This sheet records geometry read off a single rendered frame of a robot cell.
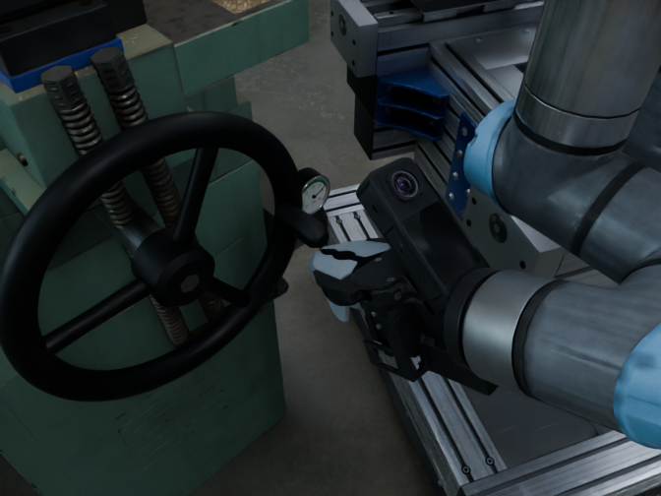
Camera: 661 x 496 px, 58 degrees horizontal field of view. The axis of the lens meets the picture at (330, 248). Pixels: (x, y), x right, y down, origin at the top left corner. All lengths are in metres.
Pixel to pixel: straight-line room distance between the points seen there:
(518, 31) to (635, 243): 0.73
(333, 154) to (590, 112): 1.60
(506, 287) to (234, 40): 0.44
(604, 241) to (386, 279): 0.15
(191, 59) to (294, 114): 1.48
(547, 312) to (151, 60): 0.36
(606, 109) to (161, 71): 0.34
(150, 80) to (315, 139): 1.51
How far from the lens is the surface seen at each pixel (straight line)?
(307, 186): 0.78
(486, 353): 0.37
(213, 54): 0.68
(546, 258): 0.63
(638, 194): 0.41
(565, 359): 0.34
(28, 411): 0.85
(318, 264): 0.51
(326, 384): 1.39
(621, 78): 0.38
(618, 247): 0.41
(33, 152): 0.51
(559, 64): 0.38
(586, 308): 0.35
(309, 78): 2.33
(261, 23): 0.71
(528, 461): 1.13
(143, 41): 0.54
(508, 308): 0.37
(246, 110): 0.74
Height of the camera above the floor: 1.20
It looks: 47 degrees down
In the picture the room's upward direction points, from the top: straight up
